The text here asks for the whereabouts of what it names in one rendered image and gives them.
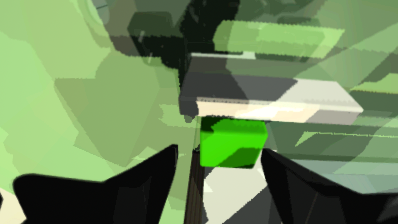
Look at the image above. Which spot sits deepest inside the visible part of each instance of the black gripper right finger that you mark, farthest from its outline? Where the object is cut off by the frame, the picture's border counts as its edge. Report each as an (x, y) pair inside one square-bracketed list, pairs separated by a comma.
[(304, 197)]

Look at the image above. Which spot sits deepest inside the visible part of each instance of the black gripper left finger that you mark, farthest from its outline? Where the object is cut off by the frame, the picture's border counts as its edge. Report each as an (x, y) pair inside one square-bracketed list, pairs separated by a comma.
[(135, 196)]

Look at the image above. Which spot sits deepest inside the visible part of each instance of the small green block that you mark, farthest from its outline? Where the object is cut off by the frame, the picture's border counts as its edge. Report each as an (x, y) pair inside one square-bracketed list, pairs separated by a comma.
[(231, 142)]

